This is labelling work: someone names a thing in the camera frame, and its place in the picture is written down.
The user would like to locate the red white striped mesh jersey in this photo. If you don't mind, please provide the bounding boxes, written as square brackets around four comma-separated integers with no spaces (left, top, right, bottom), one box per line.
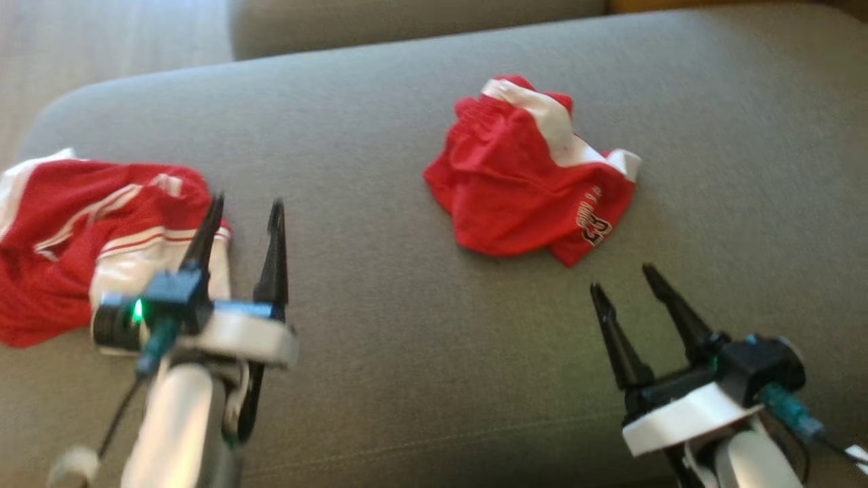
[0,148,233,349]

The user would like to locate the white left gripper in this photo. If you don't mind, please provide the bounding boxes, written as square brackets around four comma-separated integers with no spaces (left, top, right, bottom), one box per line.
[173,194,300,445]

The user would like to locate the teal cable plug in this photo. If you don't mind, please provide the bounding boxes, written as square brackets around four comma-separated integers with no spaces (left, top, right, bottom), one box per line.
[762,383,826,443]
[135,317,181,378]

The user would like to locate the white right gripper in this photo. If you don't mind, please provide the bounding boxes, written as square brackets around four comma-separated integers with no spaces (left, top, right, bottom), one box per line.
[590,263,764,457]

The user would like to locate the grey sofa back cushion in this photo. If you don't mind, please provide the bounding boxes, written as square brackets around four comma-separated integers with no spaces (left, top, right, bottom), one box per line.
[227,0,609,62]

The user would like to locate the teal right cable plug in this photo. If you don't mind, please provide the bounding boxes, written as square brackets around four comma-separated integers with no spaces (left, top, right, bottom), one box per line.
[762,383,826,443]

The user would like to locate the red shorts with printed logo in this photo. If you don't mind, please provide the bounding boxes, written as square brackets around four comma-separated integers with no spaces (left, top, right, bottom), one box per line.
[422,75,642,268]

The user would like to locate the teal left cable plug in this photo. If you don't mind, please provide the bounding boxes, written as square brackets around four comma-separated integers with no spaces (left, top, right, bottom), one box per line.
[135,317,181,378]

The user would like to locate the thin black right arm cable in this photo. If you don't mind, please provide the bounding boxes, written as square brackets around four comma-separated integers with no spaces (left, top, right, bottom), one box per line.
[819,435,868,468]

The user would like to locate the grey sofa seat cushion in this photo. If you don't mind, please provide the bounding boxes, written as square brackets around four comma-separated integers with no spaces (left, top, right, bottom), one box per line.
[0,0,868,488]

